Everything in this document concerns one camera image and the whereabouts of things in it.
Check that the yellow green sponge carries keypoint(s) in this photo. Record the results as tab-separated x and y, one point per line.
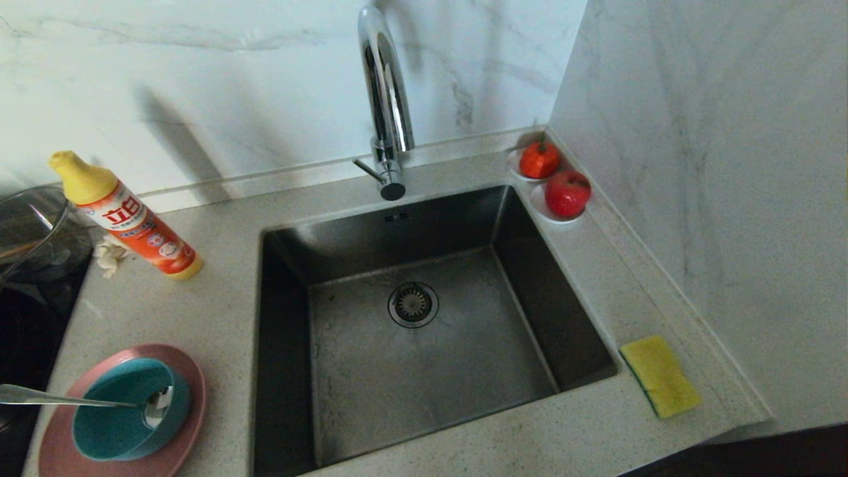
659	374

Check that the orange dish soap bottle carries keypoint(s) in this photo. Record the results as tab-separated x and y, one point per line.
132	222

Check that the round sink drain strainer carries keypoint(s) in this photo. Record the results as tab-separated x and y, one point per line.
413	305

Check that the stainless steel sink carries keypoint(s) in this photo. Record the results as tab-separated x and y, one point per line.
430	384

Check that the small white dish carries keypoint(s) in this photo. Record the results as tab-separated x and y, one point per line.
538	202
513	165

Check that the red tomato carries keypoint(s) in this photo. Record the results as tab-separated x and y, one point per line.
538	161

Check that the red apple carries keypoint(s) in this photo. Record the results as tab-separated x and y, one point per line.
567	194

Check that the chrome gooseneck faucet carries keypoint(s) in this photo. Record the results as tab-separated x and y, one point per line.
384	79

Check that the crumpled white cloth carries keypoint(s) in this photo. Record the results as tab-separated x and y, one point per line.
109	258

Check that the teal bowl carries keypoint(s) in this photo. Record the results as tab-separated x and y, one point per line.
106	430

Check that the black stovetop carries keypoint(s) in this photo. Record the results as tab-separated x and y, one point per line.
26	344

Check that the metal spoon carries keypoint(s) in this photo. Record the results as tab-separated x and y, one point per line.
40	397

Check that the pink plate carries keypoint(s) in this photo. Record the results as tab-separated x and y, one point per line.
56	440

